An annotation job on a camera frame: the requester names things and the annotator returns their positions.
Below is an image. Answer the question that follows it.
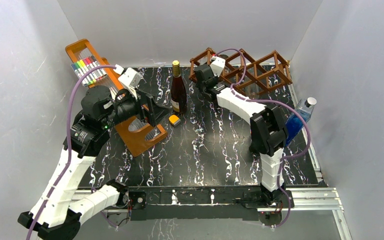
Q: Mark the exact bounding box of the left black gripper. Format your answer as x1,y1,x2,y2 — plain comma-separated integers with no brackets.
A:
100,86,172,129

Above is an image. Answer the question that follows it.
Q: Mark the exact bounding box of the gold capped wine bottle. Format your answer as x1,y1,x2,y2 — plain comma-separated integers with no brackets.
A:
170,60,187,114

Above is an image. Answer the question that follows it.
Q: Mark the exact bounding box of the blue square glass bottle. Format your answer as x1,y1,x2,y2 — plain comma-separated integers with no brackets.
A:
285,97,317,146

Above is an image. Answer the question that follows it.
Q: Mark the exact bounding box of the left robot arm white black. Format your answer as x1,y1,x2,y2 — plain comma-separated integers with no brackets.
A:
17,85,171,240

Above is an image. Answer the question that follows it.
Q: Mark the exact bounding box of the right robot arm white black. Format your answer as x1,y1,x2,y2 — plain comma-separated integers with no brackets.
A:
193,64,288,207

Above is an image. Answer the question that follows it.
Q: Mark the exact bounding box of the orange wooden rack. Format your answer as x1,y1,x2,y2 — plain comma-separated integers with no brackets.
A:
65,38,168,157

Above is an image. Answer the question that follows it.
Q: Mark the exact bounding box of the brown wooden wine rack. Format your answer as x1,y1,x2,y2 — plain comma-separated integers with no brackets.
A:
188,47,294,97

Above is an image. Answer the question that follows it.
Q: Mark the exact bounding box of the yellow grey small block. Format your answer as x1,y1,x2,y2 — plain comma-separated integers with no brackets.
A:
168,114,181,127

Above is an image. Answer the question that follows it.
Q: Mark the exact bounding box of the pack of coloured markers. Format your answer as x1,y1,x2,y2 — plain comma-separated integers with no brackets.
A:
70,55,108,87

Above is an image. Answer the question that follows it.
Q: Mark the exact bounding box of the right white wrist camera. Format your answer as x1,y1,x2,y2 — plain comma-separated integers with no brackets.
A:
209,55,226,77

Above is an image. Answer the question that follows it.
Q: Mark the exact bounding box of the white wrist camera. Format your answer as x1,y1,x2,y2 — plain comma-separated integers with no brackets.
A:
209,55,226,77
114,64,143,100

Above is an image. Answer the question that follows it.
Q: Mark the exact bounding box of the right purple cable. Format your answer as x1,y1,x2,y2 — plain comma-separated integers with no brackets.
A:
211,48,312,229

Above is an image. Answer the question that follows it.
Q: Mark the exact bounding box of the purple cable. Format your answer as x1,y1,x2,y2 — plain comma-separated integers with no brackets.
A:
211,48,312,229
25,64,122,240

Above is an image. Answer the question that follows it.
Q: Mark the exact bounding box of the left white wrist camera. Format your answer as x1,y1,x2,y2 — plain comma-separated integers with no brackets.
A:
114,64,143,100

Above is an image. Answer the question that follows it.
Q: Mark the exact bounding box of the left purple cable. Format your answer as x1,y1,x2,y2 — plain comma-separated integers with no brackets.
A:
25,64,122,240

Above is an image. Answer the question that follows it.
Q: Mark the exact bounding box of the black metal base frame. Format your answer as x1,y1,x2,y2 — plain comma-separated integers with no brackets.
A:
97,185,284,229

